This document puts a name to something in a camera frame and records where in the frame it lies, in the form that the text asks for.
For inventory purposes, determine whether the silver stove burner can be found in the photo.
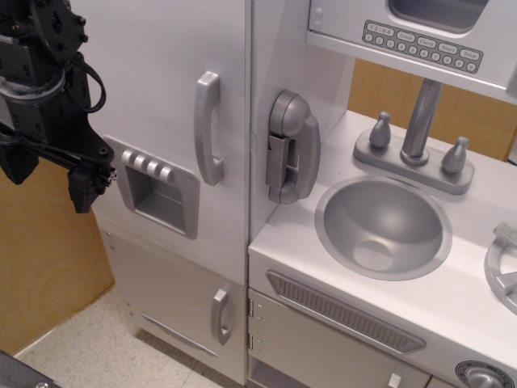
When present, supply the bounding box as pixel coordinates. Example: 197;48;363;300
484;222;516;314

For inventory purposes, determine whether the silver oven dial knob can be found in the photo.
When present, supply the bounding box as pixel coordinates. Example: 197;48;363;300
456;361;516;388

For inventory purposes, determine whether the white fridge door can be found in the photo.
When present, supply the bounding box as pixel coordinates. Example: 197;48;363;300
71;1;246;272

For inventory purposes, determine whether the wooden board panel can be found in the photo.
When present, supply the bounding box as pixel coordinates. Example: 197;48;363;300
1;160;114;355

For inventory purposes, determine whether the silver lower freezer handle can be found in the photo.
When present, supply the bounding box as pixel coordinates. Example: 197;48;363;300
210;289;230;346

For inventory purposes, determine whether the silver vent panel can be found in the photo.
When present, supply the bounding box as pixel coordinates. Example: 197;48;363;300
267;270;427;354

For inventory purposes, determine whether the white oven door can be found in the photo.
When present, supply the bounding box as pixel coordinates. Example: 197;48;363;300
248;289;431;387

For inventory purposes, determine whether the black object bottom left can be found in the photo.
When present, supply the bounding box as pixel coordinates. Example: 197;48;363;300
1;351;61;388

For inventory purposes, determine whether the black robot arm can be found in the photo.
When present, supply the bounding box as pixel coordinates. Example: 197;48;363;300
1;1;116;213

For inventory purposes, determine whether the silver left faucet knob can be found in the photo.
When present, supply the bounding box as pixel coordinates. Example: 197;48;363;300
369;112;391;148

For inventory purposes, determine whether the silver faucet base plate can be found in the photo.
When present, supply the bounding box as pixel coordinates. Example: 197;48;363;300
353;129;475;195

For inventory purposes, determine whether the silver right faucet knob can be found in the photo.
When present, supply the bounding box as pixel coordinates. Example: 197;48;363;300
441;136;470;174

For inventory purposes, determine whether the white toy kitchen body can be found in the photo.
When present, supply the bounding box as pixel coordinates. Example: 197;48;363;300
248;1;516;387

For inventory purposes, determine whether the silver round sink bowl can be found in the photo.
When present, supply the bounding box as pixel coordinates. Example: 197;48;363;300
314;176;452;281

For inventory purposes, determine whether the silver faucet spout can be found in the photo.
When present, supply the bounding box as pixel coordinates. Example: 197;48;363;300
401;78;443;166

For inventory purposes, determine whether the silver toy wall phone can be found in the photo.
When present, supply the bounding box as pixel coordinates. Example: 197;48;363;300
266;90;321;205

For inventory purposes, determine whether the silver ice dispenser panel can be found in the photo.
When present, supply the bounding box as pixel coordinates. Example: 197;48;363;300
104;136;200;240

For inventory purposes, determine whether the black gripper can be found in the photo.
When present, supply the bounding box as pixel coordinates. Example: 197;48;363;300
1;91;116;213

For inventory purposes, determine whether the silver faucet knob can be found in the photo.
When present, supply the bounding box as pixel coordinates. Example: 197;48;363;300
369;112;391;148
441;136;470;174

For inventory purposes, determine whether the silver fridge handle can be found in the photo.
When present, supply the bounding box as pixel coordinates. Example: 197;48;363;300
193;71;224;186

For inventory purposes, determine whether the white lower freezer door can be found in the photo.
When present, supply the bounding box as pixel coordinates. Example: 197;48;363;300
102;229;247;383

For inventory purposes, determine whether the white toy microwave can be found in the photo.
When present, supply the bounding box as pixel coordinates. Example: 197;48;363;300
307;1;516;103

